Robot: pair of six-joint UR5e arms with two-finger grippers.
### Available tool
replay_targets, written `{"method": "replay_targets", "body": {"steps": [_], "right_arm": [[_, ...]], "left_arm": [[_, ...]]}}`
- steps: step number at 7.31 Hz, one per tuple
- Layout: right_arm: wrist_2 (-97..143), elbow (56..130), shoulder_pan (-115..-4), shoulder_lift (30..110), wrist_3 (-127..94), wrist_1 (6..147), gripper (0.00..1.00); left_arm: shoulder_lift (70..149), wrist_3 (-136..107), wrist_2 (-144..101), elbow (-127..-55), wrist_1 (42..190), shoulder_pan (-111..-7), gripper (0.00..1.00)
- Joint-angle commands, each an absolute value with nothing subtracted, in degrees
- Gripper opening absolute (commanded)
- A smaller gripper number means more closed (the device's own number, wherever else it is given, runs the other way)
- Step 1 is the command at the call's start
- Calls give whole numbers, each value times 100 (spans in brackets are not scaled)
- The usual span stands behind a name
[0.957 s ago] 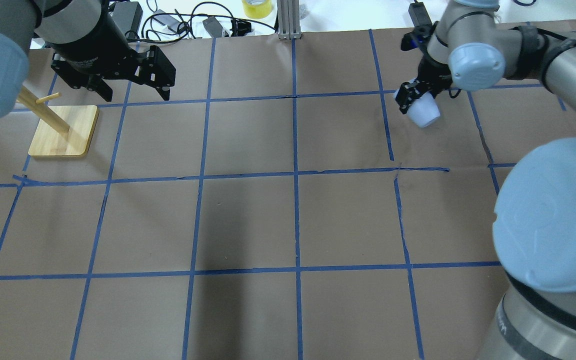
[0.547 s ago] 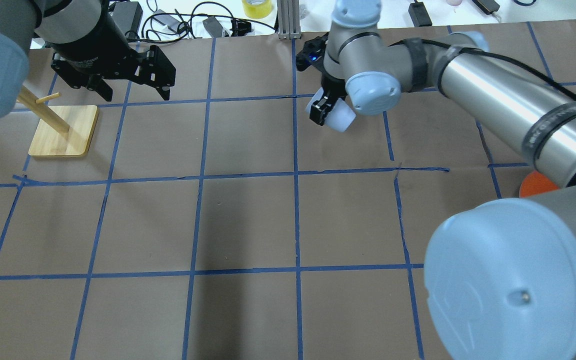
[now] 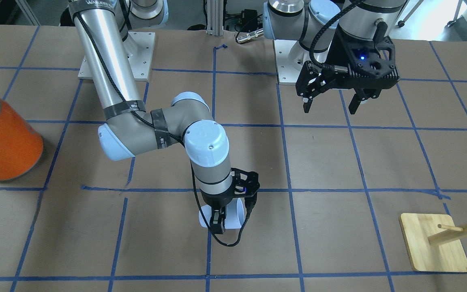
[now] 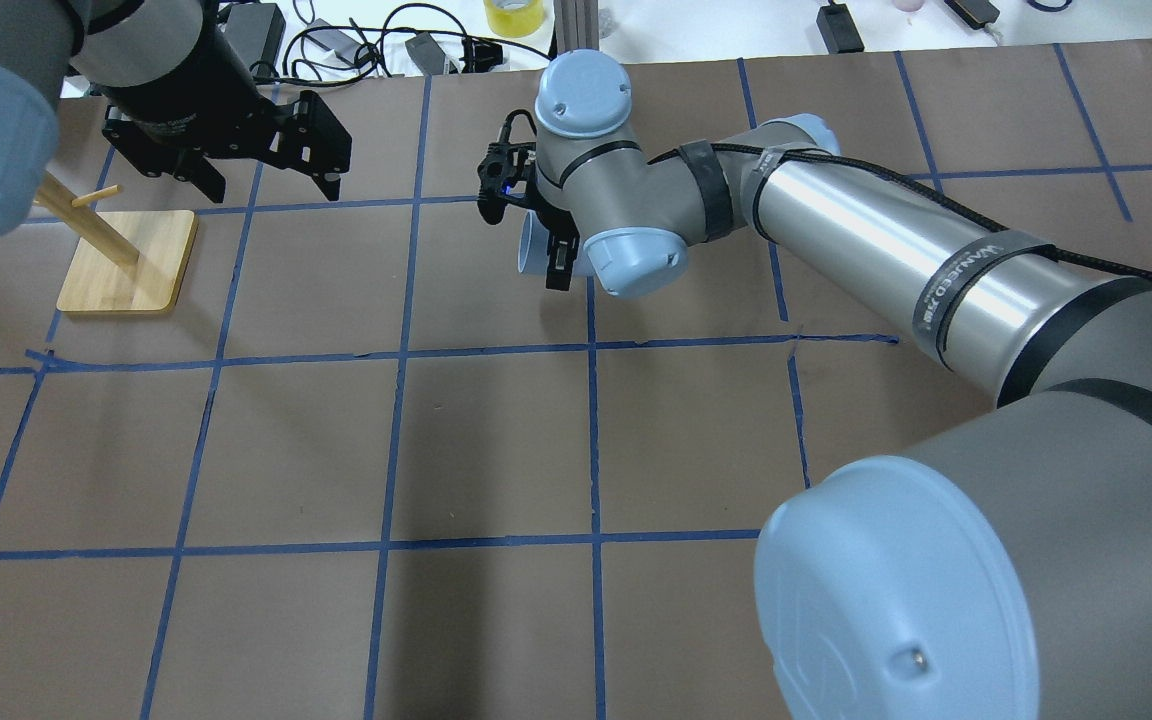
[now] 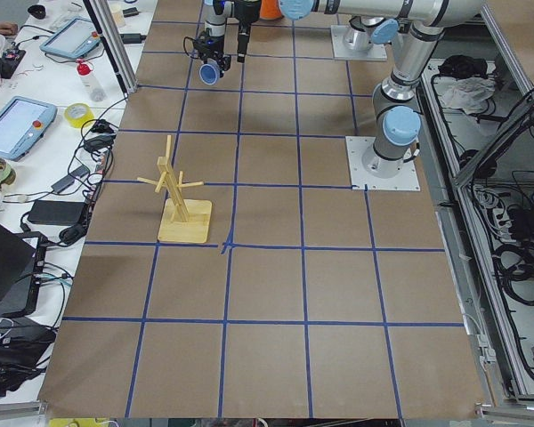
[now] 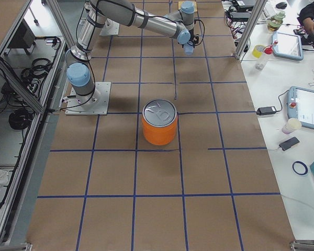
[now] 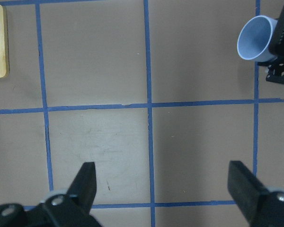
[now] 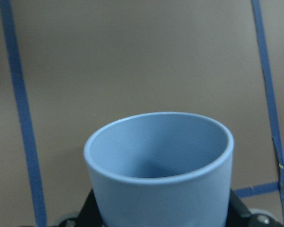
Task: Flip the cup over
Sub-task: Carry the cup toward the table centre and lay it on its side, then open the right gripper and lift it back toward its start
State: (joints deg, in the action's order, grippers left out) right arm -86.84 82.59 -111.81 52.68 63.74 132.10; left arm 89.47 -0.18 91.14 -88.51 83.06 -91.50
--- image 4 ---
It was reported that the aluminium frame post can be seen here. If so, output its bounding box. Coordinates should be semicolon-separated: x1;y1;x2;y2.
550;0;602;60

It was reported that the yellow tape roll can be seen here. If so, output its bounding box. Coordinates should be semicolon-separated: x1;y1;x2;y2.
483;0;547;38

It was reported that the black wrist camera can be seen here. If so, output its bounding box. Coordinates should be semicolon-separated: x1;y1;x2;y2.
476;141;536;225

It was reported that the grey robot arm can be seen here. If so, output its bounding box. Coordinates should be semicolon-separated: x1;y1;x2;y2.
0;1;353;236
479;50;1152;719

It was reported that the wooden mug tree stand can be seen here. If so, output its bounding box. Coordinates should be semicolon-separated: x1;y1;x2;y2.
35;170;198;314

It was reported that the black power adapter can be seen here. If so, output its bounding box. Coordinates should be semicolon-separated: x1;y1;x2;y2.
218;1;285;79

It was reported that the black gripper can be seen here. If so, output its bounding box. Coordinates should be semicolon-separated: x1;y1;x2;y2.
520;172;579;291
103;90;353;204

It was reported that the light blue cup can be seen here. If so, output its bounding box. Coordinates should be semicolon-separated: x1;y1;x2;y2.
518;211;594;279

